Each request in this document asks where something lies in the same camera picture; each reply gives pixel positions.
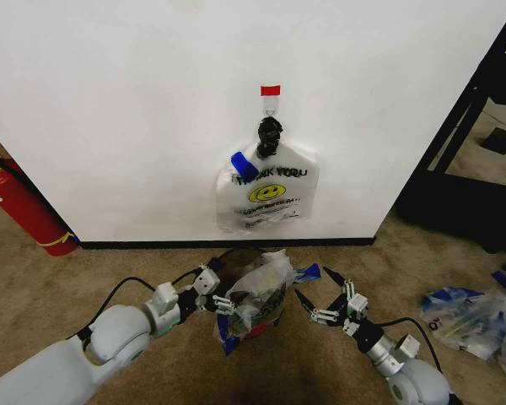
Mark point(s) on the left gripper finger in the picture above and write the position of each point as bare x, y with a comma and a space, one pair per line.
206, 267
224, 302

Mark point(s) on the clear plastic bag pile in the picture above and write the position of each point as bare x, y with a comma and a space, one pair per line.
459, 320

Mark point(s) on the red tape strip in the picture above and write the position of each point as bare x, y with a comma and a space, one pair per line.
270, 90

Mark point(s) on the black power adapter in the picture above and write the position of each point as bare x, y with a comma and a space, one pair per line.
499, 141

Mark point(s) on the black metal shelf frame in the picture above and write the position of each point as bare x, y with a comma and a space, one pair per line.
413, 202

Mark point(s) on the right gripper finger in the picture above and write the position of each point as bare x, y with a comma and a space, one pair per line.
336, 278
307, 304

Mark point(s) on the blue tape strip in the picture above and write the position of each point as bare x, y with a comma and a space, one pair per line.
241, 163

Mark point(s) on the clear bag of rubbish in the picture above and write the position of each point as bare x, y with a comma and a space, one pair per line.
261, 279

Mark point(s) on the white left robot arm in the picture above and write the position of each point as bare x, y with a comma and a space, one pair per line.
114, 329

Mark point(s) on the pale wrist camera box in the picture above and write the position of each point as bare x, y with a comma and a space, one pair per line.
206, 281
357, 303

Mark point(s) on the red fire extinguisher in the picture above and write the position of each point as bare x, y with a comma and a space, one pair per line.
21, 202

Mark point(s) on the black baseboard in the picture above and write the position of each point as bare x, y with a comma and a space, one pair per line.
152, 244

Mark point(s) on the blue plastic wrapper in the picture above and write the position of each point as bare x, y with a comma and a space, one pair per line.
308, 274

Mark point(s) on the white smiley garbage bag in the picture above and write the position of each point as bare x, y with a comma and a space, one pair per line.
270, 217

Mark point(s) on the black tape wad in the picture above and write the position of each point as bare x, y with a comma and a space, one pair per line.
270, 135

